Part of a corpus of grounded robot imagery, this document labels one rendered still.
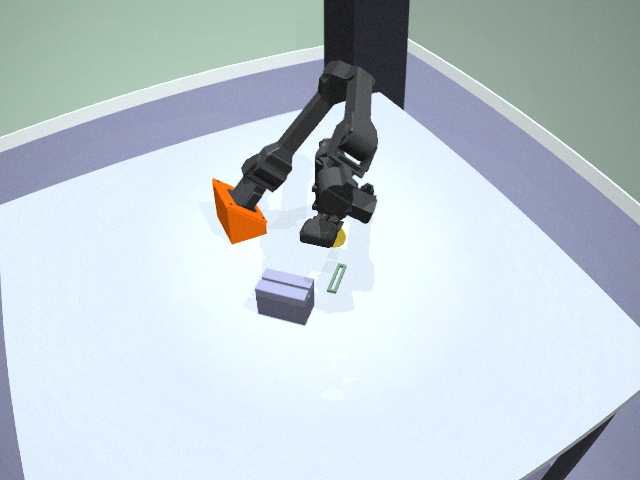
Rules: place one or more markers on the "gold coin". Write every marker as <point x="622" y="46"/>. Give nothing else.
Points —
<point x="340" y="240"/>

